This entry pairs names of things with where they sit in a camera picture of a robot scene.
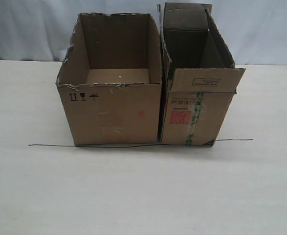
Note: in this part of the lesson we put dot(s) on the tall taped cardboard box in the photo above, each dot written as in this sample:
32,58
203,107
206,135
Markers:
199,75

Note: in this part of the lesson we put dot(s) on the wide torn cardboard box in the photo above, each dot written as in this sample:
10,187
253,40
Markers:
110,80

